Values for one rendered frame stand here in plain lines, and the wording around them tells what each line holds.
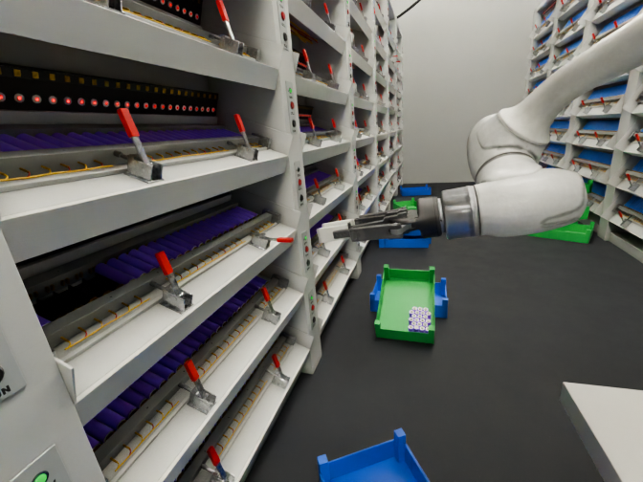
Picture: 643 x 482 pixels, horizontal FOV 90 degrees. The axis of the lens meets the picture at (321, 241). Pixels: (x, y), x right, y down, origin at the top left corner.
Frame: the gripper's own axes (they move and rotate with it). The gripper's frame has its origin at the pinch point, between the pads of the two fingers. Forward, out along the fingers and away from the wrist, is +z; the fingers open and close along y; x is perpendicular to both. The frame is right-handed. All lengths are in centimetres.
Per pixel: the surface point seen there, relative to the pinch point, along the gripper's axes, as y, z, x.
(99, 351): -38.4, 19.6, -0.2
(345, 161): 86, 17, 9
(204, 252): -14.0, 21.7, 3.2
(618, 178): 156, -111, -36
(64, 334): -39.4, 22.4, 3.0
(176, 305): -27.5, 17.7, -0.4
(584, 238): 150, -93, -67
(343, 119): 86, 15, 26
